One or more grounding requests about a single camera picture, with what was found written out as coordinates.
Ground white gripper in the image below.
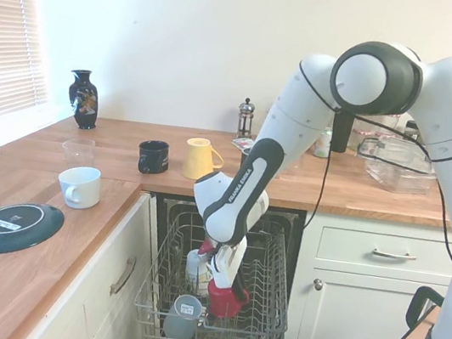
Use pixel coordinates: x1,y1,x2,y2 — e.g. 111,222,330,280
204,230,258,303

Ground red enamel mug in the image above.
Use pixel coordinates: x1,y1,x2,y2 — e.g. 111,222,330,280
202,278,253,323

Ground white mug yellow band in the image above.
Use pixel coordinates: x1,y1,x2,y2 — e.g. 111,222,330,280
180,246,218,299

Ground grey mug with label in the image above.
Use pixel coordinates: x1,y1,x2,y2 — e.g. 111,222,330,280
161,291,206,339

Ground built-in dishwasher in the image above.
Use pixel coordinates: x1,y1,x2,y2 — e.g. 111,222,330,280
125,185,309,339

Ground black mug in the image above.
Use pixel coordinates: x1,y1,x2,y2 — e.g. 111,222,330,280
238,145,252,170

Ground navy blue mug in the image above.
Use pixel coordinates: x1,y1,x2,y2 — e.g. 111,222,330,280
134,137,173,178

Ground white cabinet with drawer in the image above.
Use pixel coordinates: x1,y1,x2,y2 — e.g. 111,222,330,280
285,207,452,339

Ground cream corner cabinet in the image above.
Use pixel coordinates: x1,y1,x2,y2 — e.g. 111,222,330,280
9,173,167,339

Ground red white packet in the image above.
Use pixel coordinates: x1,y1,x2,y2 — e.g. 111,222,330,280
229,134,257,153

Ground green white can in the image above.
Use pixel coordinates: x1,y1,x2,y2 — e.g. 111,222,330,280
313,126,335,159

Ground glass French press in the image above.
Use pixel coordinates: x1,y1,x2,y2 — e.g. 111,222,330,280
233,96,258,141

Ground white teacup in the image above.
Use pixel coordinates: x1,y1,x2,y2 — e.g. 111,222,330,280
54,161,105,214

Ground black cylinder grinder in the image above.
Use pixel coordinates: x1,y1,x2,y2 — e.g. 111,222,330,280
329,108,355,154

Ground glass jar red checked lid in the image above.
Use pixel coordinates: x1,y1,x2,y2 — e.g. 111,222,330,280
348,127,378,158
381,112,402,132

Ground clear plastic container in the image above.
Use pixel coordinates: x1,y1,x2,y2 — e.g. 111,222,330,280
352,133,444,199

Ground clear plastic cup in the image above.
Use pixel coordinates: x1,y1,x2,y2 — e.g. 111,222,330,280
58,134,98,171

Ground small jar black lid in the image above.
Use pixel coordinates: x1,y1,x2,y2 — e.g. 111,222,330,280
402,119,422,141

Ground dark teal plate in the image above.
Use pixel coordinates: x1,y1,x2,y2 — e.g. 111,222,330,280
0,196,68,268

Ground black painted vase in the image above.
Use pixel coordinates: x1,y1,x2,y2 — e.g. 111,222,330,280
62,67,105,133

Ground grey wire dishwasher rack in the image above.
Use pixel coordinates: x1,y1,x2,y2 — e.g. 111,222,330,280
128,198,305,339

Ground bronze cabinet door handle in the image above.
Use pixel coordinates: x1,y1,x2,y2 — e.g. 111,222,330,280
108,252,139,300

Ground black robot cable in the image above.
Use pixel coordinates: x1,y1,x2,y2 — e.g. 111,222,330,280
271,58,452,262

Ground metal drawer handle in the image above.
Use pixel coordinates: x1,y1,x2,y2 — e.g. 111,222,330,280
370,246,418,264

